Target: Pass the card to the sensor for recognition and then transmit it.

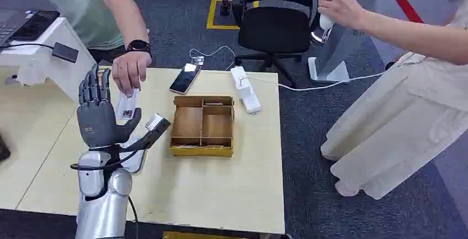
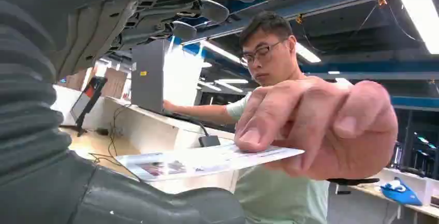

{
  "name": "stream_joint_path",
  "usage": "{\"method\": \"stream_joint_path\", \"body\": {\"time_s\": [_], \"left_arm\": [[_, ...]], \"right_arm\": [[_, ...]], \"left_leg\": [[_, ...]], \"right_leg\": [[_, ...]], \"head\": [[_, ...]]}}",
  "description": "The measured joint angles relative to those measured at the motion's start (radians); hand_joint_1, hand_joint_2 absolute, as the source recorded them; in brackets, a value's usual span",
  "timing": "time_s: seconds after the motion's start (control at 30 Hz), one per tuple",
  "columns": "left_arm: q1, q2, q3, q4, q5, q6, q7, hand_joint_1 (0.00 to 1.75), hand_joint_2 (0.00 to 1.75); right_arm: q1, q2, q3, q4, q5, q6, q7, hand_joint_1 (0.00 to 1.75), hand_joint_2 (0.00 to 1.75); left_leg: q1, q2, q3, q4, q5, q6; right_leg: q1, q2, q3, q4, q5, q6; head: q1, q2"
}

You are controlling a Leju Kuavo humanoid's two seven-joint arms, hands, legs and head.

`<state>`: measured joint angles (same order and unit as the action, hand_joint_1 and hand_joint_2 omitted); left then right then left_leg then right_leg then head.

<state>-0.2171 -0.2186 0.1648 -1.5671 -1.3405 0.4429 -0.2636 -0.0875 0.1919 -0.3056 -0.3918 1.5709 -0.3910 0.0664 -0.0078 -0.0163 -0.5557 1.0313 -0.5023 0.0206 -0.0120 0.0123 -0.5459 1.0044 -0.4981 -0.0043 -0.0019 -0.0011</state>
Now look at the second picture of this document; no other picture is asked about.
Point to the person's left hand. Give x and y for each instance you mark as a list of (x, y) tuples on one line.
[(329, 119)]

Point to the person's right hand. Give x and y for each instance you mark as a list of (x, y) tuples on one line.
[(169, 106)]

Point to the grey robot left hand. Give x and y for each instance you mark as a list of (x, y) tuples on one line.
[(85, 10)]

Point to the white printed card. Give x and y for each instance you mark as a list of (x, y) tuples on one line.
[(192, 162)]

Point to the white desk partition shelf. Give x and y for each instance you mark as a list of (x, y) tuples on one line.
[(151, 130)]

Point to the grey laptop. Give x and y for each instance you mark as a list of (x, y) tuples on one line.
[(147, 75)]

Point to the black power adapter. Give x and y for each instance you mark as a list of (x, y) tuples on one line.
[(209, 141)]

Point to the black chair armrest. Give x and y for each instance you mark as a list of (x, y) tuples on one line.
[(353, 181)]

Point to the small ceiling light panel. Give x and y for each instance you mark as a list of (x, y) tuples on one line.
[(307, 53)]

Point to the long ceiling light strip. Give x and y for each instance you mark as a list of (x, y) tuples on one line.
[(223, 52)]

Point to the person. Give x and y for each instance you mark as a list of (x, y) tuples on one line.
[(274, 195)]

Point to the person's glasses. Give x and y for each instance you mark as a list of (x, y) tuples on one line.
[(262, 52)]

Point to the blue cloth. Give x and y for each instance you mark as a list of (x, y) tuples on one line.
[(399, 193)]

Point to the white side table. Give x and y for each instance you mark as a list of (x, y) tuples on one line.
[(415, 188)]

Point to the ribbed grey robot left arm sleeve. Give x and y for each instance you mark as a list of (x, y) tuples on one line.
[(24, 112)]

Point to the large ceiling light panel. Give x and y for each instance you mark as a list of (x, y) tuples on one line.
[(420, 16)]

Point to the black machine frame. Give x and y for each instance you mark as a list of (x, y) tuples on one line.
[(416, 154)]

